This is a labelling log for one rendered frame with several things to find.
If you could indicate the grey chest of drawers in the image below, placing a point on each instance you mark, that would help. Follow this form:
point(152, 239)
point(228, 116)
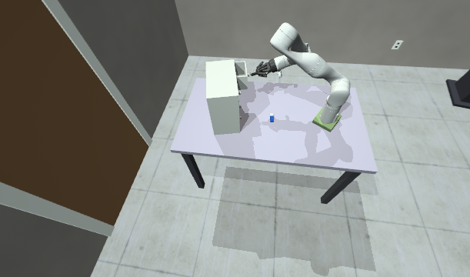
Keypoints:
point(222, 96)

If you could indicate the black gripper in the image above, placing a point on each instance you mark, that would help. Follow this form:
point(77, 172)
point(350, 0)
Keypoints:
point(262, 70)

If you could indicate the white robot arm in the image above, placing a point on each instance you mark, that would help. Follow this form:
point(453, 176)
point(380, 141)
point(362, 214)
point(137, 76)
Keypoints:
point(313, 65)

